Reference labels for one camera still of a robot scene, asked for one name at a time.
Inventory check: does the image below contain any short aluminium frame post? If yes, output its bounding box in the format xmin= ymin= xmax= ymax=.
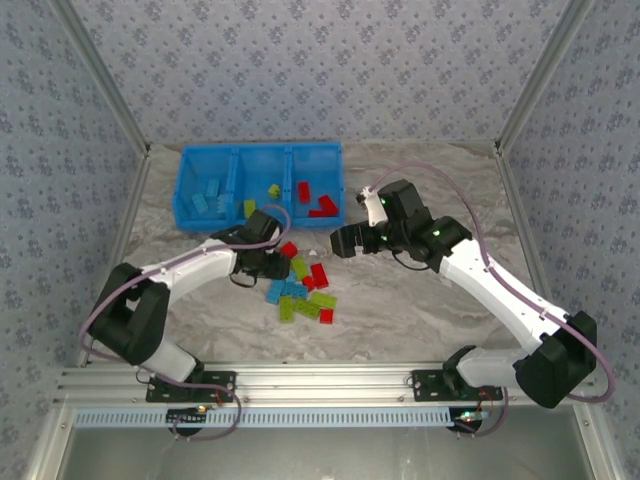
xmin=24 ymin=404 xmax=76 ymax=480
xmin=572 ymin=403 xmax=626 ymax=480

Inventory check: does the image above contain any grey metal panel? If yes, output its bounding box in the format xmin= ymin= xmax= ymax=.
xmin=59 ymin=424 xmax=596 ymax=480

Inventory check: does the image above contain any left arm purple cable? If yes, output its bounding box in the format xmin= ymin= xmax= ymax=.
xmin=79 ymin=202 xmax=294 ymax=443

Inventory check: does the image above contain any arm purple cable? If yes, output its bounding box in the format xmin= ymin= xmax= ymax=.
xmin=79 ymin=202 xmax=294 ymax=443
xmin=367 ymin=160 xmax=617 ymax=439

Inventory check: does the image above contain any small black controller board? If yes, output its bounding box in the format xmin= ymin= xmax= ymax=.
xmin=452 ymin=407 xmax=489 ymax=432
xmin=167 ymin=405 xmax=210 ymax=426

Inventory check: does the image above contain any red L-shaped lego piece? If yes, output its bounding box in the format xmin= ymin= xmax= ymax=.
xmin=307 ymin=194 xmax=340 ymax=218

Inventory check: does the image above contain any aluminium table side rail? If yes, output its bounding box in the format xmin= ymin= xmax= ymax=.
xmin=492 ymin=142 xmax=576 ymax=366
xmin=74 ymin=147 xmax=154 ymax=369

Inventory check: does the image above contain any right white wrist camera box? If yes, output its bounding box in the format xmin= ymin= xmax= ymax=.
xmin=355 ymin=184 xmax=385 ymax=227

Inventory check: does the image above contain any light blue slotted cable duct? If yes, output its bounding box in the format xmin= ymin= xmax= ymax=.
xmin=73 ymin=407 xmax=454 ymax=429

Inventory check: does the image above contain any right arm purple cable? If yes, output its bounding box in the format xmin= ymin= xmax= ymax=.
xmin=367 ymin=160 xmax=617 ymax=439

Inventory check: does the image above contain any aluminium frame rail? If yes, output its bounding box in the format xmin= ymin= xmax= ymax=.
xmin=52 ymin=363 xmax=600 ymax=405

